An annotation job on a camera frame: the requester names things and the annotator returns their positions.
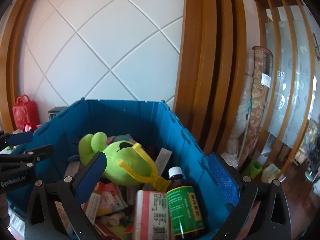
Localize small white red bottle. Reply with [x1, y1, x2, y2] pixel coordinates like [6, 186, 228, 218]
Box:
[100, 211, 125, 226]

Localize brown bottle green label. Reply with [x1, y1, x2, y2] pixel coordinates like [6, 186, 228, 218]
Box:
[166, 166, 204, 239]

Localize pink tissue pack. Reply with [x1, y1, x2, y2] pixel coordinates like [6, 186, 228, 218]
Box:
[132, 190, 172, 240]

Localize yellow plastic slingshot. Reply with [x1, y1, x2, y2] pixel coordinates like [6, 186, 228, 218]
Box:
[117, 143, 170, 192]

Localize red pink plush toy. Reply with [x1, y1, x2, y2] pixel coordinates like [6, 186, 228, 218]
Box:
[23, 123, 41, 133]

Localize red bear-shaped bag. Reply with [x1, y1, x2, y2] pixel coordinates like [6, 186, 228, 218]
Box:
[12, 94, 40, 130]

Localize black gift bag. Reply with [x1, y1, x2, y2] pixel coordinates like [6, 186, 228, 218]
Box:
[48, 106, 67, 120]

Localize green frog plush toy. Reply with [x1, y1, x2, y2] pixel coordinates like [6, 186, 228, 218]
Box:
[78, 132, 151, 186]

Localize red white medicine box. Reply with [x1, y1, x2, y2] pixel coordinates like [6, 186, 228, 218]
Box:
[94, 220, 122, 240]

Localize pink wipes packet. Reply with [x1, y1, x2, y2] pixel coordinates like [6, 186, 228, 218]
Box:
[94, 181, 129, 217]

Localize blue plastic storage crate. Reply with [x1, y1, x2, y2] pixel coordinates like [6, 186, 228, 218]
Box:
[15, 99, 234, 239]

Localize rolled patterned carpet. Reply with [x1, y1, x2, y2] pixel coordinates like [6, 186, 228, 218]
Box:
[226, 46, 273, 169]

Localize wooden glass partition screen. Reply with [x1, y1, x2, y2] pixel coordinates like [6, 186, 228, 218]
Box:
[253, 0, 317, 178]

